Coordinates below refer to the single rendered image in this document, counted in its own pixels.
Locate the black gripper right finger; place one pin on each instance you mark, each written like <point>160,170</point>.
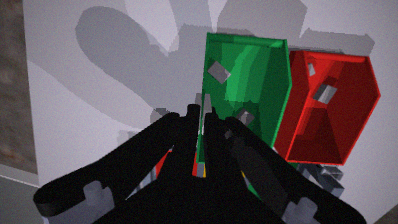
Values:
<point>280,186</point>

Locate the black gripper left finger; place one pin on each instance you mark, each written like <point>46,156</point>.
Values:
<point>86,194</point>

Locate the dark grey shelf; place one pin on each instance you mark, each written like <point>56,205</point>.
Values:
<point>319,173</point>

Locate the grey metal block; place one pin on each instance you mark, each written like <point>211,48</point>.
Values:
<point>324,93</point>
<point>311,69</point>
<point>218,72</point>
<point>245,117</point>

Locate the green bin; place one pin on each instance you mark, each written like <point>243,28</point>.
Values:
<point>260,82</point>

